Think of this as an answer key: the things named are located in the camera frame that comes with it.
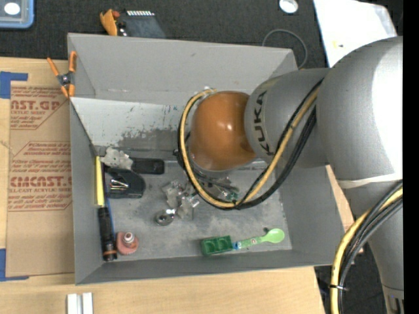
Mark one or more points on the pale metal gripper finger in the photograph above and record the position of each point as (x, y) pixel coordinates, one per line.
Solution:
(173, 191)
(188, 206)

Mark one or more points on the pink round toy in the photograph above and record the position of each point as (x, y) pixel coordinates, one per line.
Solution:
(127, 242)

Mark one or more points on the green toy brick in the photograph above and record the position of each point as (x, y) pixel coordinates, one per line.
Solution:
(216, 245)

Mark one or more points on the grey metal bin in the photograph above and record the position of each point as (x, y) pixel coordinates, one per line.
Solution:
(229, 70)

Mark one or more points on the white crumpled toy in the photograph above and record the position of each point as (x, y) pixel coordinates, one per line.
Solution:
(116, 158)

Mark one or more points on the black flat block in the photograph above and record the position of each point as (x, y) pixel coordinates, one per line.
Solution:
(149, 166)

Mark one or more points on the brown cardboard board red print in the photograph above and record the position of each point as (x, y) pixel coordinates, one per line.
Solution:
(39, 162)

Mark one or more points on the silver round metal piece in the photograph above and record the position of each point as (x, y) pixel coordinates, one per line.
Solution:
(163, 218)

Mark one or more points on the black stapler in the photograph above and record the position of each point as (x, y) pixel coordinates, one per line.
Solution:
(126, 183)

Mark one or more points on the green plastic spoon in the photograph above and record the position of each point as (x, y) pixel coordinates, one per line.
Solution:
(266, 237)

